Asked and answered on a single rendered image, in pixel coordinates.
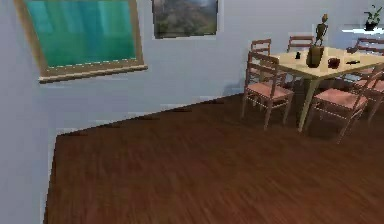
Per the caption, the pale wooden dining table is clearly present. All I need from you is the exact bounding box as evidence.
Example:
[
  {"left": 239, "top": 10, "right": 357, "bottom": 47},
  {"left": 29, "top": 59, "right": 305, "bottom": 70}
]
[{"left": 268, "top": 45, "right": 384, "bottom": 133}]

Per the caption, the white wall shelf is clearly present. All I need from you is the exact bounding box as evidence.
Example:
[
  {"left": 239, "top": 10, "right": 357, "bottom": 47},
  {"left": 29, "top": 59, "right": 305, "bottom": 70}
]
[{"left": 341, "top": 27, "right": 384, "bottom": 35}]

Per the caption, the wooden framed window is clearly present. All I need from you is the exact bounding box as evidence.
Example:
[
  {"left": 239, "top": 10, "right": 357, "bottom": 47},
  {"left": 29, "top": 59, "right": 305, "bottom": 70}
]
[{"left": 13, "top": 0, "right": 149, "bottom": 84}]

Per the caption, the brown wooden dining chair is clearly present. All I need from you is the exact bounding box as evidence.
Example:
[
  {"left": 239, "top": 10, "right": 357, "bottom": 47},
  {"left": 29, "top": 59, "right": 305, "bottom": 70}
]
[
  {"left": 353, "top": 37, "right": 384, "bottom": 56},
  {"left": 303, "top": 63, "right": 384, "bottom": 145},
  {"left": 240, "top": 51, "right": 295, "bottom": 131},
  {"left": 286, "top": 34, "right": 316, "bottom": 54},
  {"left": 249, "top": 38, "right": 273, "bottom": 57},
  {"left": 353, "top": 69, "right": 384, "bottom": 125}
]

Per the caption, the olive vase with figure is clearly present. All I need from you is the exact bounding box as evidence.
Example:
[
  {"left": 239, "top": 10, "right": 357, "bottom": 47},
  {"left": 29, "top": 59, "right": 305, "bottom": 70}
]
[{"left": 305, "top": 13, "right": 330, "bottom": 69}]

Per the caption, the green house plant in pot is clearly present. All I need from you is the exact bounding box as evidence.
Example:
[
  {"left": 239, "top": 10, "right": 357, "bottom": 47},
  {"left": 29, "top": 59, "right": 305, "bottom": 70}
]
[{"left": 363, "top": 4, "right": 384, "bottom": 32}]

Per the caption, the landscape picture on wall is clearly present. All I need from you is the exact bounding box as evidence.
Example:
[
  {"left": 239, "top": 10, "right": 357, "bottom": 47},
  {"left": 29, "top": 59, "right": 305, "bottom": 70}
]
[{"left": 151, "top": 0, "right": 220, "bottom": 40}]

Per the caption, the dark red cup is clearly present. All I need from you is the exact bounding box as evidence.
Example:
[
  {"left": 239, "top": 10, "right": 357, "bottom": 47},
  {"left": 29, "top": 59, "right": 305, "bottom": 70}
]
[{"left": 327, "top": 57, "right": 341, "bottom": 70}]

